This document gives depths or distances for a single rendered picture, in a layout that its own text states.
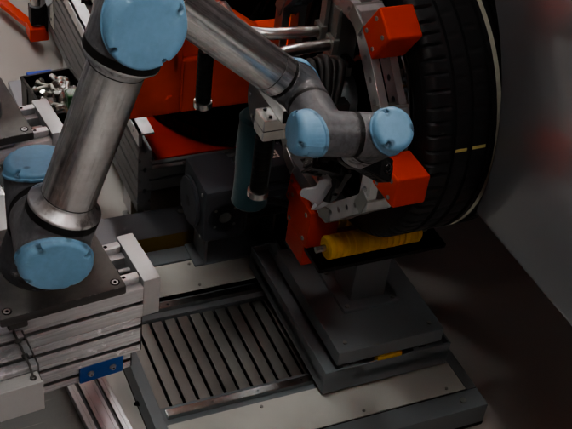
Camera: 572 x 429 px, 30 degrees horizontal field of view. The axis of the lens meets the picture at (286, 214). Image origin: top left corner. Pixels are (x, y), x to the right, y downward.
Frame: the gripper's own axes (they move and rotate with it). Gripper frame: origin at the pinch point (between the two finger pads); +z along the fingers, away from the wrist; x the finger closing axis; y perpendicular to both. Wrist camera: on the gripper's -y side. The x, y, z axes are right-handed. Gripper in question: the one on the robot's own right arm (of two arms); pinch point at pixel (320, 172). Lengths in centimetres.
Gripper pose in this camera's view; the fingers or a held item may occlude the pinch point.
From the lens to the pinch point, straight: 202.7
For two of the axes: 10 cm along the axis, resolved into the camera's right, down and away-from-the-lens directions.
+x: -1.5, 9.7, -2.1
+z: -3.7, 1.5, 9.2
